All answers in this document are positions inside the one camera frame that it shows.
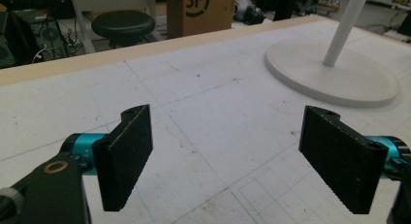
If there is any black round stool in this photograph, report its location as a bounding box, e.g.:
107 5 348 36
90 9 156 48

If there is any white stand pole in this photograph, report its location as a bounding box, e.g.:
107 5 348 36
322 0 371 68

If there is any white round stand base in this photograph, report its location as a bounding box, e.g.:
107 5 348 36
264 39 402 109

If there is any brown cardboard box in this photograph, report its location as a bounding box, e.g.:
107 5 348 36
166 0 237 40

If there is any black computer tower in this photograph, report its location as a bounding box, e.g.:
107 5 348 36
6 9 70 66

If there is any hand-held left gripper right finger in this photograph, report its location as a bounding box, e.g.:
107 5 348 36
298 105 411 215

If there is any black bag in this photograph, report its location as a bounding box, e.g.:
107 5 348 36
241 5 267 26

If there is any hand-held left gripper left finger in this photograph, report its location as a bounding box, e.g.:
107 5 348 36
60 104 154 212

